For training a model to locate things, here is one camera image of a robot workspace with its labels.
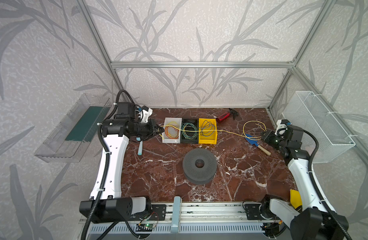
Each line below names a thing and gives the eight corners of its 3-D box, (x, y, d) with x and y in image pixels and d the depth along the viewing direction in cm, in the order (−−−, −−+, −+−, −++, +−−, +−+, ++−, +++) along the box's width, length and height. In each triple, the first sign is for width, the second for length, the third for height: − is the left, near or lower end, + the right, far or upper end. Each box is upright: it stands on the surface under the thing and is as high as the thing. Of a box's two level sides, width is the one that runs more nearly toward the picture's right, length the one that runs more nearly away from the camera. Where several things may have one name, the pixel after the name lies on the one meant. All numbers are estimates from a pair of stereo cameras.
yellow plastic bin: (198, 145, 101) (199, 139, 95) (198, 124, 113) (198, 118, 107) (217, 145, 101) (218, 139, 95) (214, 124, 113) (215, 118, 107)
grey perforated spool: (182, 184, 85) (181, 180, 79) (184, 153, 97) (183, 148, 91) (217, 184, 85) (218, 180, 79) (214, 153, 97) (215, 148, 91)
